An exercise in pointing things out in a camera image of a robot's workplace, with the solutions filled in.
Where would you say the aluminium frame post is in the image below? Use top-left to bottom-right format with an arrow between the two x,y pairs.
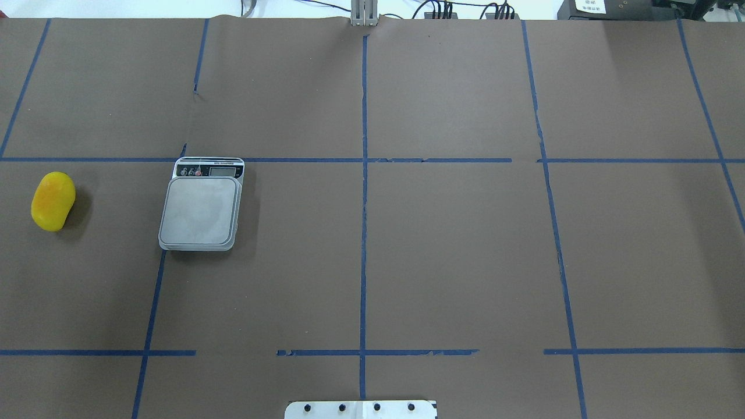
350,0 -> 379,27

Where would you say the black electronics box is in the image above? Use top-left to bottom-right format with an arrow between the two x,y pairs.
557,0 -> 745,22

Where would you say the grey digital kitchen scale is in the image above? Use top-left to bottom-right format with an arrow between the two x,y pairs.
158,157 -> 245,252

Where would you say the yellow mango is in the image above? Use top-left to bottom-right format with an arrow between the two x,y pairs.
30,171 -> 76,232

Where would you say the white metal base plate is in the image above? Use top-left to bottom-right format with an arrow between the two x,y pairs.
284,400 -> 438,418

